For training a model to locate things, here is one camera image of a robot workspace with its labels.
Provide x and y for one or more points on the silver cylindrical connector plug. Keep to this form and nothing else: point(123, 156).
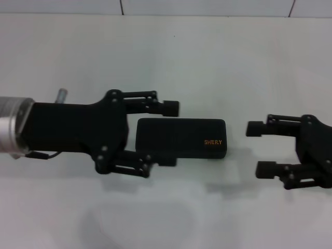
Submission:
point(61, 95)

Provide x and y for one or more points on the black glasses case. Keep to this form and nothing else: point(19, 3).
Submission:
point(176, 137)

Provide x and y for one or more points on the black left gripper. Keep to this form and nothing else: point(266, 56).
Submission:
point(77, 127)

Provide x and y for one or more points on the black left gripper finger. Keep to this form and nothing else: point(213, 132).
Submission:
point(171, 109)

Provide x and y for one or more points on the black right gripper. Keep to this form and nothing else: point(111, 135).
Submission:
point(319, 150)

